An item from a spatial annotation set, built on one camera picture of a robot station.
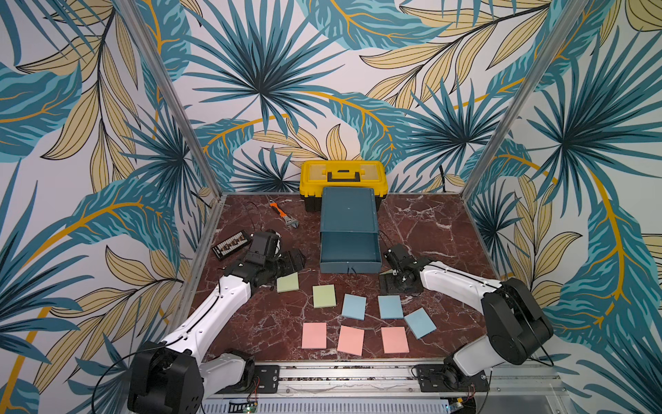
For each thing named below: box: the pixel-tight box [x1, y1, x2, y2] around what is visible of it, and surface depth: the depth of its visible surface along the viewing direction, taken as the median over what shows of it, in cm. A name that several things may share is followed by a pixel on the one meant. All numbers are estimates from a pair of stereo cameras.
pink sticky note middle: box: [337, 325, 365, 357], surface depth 82 cm
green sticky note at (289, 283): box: [275, 271, 300, 294], surface depth 92 cm
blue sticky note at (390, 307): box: [377, 294, 405, 320], surface depth 88 cm
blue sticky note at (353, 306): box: [341, 293, 367, 321], surface depth 90 cm
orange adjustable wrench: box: [268, 200, 300, 229], surface depth 112 cm
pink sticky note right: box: [380, 326, 410, 354], surface depth 82 cm
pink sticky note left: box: [301, 322, 327, 350], surface depth 83 cm
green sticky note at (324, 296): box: [312, 283, 337, 309], surface depth 92 cm
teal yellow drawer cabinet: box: [318, 187, 382, 275], surface depth 87 cm
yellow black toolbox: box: [299, 160, 388, 213], surface depth 105 cm
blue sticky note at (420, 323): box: [404, 307, 438, 340], surface depth 86 cm
